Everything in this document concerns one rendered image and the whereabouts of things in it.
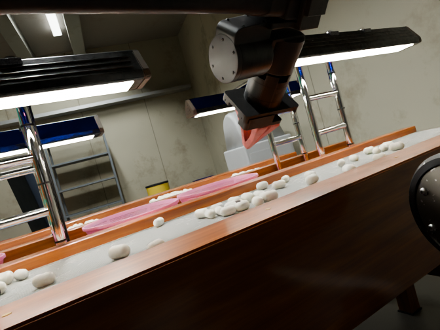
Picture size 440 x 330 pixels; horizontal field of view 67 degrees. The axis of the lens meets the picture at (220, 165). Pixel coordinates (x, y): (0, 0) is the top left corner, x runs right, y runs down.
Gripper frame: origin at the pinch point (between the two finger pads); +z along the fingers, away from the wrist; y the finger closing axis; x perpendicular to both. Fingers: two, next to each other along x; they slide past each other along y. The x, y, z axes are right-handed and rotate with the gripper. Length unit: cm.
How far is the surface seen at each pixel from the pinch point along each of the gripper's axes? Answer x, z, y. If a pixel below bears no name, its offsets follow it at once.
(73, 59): -29.3, -1.4, 20.8
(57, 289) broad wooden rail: 12.5, 0.5, 32.8
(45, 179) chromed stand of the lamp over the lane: -24.6, 23.3, 30.2
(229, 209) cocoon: 3.5, 13.1, 2.5
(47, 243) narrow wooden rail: -29, 54, 34
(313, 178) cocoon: 4.0, 12.2, -18.8
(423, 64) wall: -67, 46, -204
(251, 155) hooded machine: -140, 182, -154
